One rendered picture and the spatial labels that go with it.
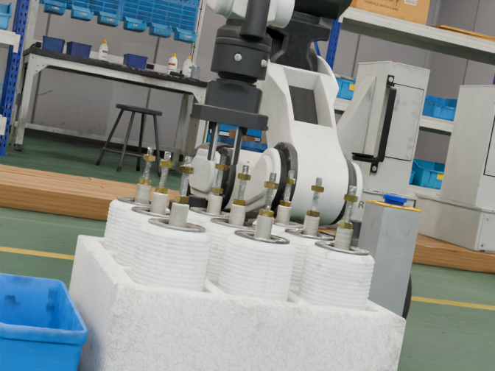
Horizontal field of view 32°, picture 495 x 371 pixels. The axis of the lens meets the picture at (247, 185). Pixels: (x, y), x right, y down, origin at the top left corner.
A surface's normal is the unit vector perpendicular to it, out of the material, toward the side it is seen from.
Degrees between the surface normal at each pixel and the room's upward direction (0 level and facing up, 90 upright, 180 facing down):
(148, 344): 90
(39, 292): 88
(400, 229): 90
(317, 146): 38
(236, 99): 90
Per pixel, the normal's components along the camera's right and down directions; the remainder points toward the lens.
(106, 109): 0.32, 0.11
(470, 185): -0.93, -0.15
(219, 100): -0.07, 0.04
